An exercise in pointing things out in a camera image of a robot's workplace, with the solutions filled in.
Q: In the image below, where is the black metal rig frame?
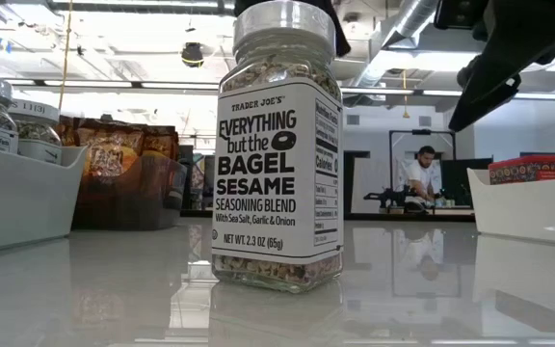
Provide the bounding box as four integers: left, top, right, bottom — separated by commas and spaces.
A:
180, 207, 476, 224

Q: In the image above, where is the black dome ceiling device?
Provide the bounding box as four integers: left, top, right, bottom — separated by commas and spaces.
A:
180, 41, 205, 68

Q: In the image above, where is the black metal frame stand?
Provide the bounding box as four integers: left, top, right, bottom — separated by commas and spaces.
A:
387, 128, 457, 213

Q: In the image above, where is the red smoked paprika tin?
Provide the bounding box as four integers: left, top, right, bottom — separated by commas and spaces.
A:
488, 154, 555, 186

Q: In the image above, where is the silver ventilation duct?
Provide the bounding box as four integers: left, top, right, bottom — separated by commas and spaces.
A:
354, 0, 452, 88

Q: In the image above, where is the small yellow hanging cord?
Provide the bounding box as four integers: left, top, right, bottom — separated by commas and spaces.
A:
401, 69, 410, 120

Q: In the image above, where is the ceiling light strip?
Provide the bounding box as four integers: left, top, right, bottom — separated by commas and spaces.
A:
339, 88, 555, 102
40, 79, 221, 92

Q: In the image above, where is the black monitor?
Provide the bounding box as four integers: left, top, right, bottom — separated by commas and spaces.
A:
439, 156, 495, 208

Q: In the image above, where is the dark grey plastic bin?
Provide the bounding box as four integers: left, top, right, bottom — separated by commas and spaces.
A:
70, 153, 188, 231

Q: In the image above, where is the white plastic bin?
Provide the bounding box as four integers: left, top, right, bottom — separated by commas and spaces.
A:
467, 144, 555, 250

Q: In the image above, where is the yellow hanging cable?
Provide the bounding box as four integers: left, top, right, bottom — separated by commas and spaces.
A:
55, 0, 74, 120

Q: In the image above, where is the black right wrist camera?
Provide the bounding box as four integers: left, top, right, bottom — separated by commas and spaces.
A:
434, 0, 489, 31

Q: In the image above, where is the black panel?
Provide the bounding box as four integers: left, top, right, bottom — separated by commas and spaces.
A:
343, 149, 371, 216

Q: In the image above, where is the light grey plastic bin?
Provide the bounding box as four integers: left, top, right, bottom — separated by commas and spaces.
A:
0, 142, 89, 256

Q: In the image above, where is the black robot figure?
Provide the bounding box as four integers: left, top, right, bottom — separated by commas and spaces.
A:
362, 185, 418, 215

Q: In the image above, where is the person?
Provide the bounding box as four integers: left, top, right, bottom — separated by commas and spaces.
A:
405, 145, 445, 214

